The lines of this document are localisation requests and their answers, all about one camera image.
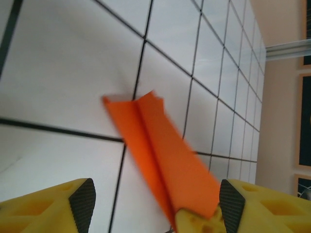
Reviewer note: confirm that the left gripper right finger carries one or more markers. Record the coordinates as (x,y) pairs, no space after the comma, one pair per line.
(267,213)

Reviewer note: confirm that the orange square paper sheet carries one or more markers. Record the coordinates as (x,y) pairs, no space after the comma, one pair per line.
(165,150)

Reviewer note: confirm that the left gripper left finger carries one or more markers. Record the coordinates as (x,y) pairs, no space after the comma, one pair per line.
(48,213)

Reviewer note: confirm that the aluminium corner post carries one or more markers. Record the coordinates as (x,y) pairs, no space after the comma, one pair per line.
(289,49)

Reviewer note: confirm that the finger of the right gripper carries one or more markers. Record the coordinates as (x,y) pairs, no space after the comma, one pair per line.
(196,223)

